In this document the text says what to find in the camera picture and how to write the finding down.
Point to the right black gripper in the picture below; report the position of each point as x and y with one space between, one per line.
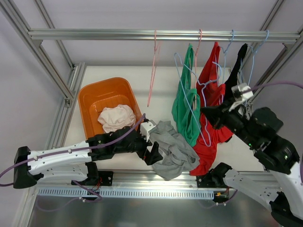
227 116

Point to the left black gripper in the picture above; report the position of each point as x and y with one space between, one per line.
147 150

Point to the grey shirt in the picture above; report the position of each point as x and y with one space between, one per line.
178 155

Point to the blue hanger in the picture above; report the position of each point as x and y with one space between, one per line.
220 72
194 94
254 51

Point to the white tank top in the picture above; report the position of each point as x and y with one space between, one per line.
116 118

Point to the pink wire hanger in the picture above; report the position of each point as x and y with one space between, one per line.
157 45

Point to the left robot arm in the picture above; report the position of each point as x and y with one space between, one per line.
77 162

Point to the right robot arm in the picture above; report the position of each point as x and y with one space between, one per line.
276 154

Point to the blue hanger under red shirt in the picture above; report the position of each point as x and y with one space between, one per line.
220 72

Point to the blue hanger under black shirt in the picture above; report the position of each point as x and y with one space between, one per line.
254 51

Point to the red shirt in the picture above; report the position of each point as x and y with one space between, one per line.
211 94

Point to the green shirt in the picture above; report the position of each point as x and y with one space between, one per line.
187 106

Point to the black shirt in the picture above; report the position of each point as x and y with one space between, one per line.
232 79

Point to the orange plastic basket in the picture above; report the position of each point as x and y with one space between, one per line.
94 97

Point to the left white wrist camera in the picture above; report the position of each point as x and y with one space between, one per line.
146 128

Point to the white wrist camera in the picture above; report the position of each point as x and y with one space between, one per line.
146 128
241 94

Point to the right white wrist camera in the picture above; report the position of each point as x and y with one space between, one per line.
241 94

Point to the aluminium front frame rail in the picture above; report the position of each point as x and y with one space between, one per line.
140 179

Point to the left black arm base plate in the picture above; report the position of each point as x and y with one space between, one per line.
100 178

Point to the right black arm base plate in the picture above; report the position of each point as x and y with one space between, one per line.
203 181

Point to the aluminium hanging rail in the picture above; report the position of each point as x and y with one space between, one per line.
162 35

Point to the white slotted cable duct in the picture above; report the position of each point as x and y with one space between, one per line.
129 193

